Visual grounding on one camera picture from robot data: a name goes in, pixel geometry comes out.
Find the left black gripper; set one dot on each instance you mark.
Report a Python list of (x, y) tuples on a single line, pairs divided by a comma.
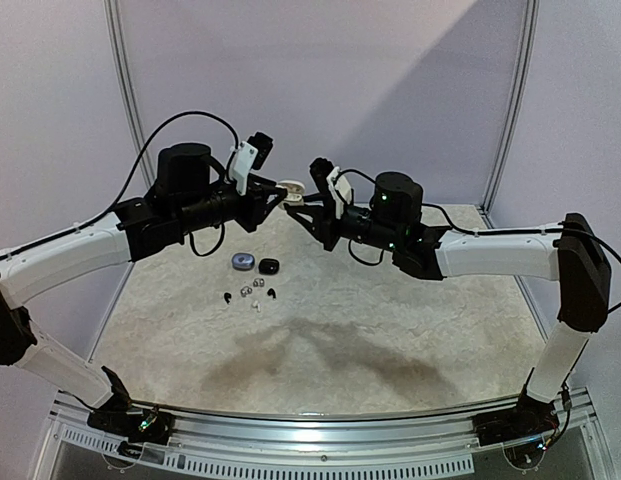
[(248, 203)]

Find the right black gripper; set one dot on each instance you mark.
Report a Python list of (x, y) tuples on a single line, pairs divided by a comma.
[(330, 226)]

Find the cream earbud charging case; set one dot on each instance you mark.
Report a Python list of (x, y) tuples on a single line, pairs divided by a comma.
[(295, 191)]

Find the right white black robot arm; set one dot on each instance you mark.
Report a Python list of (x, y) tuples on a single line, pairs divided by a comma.
[(566, 252)]

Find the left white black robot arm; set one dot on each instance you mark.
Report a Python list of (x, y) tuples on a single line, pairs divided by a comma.
[(193, 191)]

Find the black charging case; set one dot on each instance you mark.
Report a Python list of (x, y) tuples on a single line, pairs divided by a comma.
[(268, 266)]

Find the blue oval charging case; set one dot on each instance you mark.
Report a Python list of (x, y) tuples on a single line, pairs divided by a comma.
[(242, 261)]

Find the silver clip earbud left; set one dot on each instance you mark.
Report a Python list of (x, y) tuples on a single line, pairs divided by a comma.
[(245, 290)]

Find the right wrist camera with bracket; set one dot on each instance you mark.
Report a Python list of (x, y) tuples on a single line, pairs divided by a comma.
[(335, 191)]

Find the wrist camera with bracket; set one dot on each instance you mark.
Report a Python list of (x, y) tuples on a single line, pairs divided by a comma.
[(335, 191), (250, 155)]

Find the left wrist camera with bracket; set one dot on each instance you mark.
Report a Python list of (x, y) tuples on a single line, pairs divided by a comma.
[(250, 155)]

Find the left aluminium frame post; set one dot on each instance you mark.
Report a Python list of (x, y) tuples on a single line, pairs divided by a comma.
[(114, 21)]

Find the aluminium frame post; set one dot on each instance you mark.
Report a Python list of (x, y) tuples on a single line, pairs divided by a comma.
[(515, 99), (114, 21)]

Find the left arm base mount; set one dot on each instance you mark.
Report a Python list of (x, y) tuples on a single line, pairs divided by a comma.
[(136, 425)]

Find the aluminium front rail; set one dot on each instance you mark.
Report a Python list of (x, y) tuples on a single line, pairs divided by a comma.
[(441, 444)]

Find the right aluminium frame post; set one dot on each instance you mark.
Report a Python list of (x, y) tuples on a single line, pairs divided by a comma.
[(515, 99)]

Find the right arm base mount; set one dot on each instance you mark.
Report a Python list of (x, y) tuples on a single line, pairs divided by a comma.
[(527, 419)]

